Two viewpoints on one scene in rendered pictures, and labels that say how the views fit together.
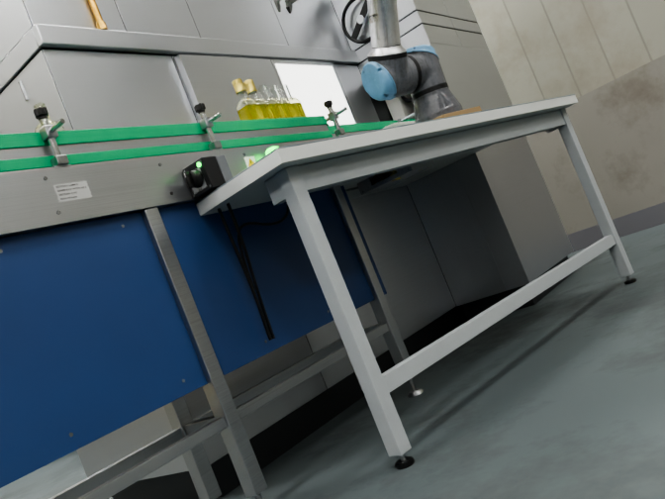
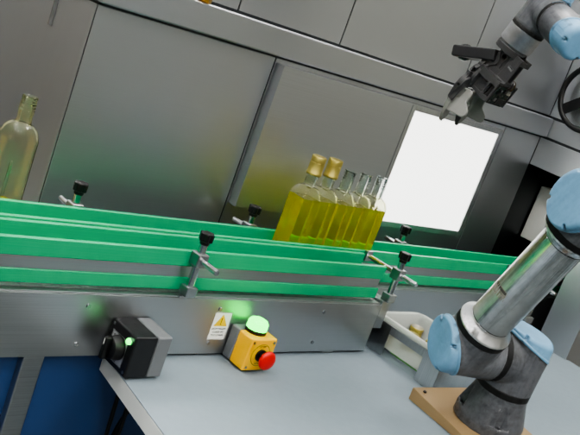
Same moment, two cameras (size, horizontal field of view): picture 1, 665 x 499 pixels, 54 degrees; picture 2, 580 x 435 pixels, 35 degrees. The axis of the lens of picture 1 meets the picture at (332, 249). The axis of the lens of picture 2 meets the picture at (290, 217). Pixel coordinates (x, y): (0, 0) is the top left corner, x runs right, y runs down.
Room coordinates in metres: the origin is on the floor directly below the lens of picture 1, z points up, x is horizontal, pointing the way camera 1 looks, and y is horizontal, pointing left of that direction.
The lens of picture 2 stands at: (0.12, -0.14, 1.46)
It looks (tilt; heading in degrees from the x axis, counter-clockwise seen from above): 13 degrees down; 7
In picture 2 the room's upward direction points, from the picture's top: 20 degrees clockwise
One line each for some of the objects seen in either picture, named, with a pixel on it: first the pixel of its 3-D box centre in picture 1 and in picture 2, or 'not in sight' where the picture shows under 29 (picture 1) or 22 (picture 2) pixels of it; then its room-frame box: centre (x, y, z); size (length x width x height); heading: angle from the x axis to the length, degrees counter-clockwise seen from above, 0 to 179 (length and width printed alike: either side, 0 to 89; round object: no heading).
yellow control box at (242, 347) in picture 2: not in sight; (249, 348); (1.83, 0.05, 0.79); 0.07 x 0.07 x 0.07; 53
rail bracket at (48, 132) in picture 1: (55, 133); not in sight; (1.34, 0.44, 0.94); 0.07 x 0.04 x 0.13; 53
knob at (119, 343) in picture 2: (192, 179); (110, 347); (1.56, 0.25, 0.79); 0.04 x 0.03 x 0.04; 53
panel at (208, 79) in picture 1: (280, 101); (381, 161); (2.48, -0.03, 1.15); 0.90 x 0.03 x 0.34; 143
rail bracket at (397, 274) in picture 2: (329, 121); (389, 272); (2.22, -0.15, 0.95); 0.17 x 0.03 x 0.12; 53
